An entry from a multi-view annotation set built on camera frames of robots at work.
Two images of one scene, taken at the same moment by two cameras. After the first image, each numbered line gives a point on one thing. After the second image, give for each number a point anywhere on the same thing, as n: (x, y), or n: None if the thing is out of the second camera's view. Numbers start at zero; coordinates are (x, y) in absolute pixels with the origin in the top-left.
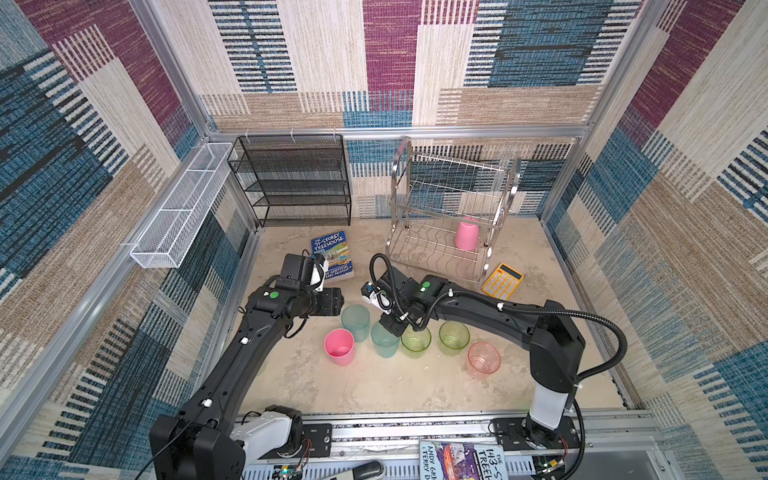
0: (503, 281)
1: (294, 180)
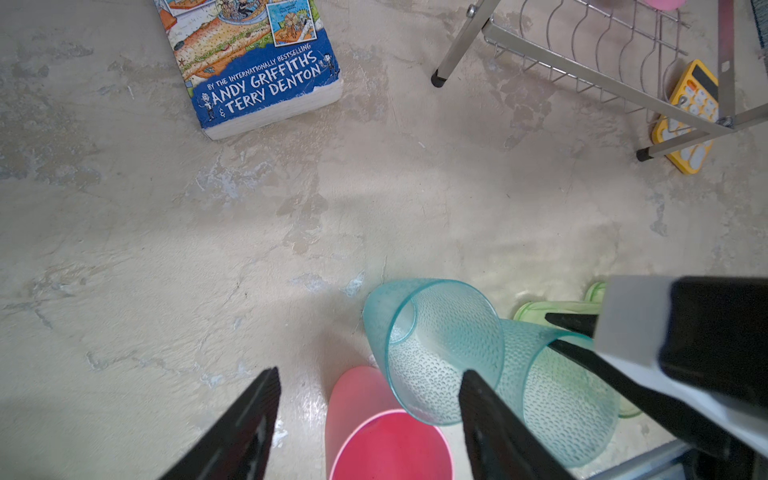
0: (698, 93)
1: None
